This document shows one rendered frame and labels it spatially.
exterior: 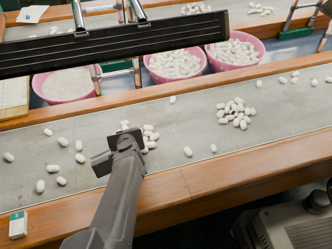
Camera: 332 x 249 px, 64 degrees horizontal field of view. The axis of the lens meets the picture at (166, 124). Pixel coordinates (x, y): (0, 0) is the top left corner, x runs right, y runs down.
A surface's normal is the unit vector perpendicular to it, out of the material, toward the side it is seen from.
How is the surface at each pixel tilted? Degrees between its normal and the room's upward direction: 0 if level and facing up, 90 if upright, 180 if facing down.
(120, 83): 0
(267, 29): 90
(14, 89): 0
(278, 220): 0
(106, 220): 40
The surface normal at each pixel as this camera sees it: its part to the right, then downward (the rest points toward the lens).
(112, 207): -0.33, -0.91
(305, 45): 0.01, -0.64
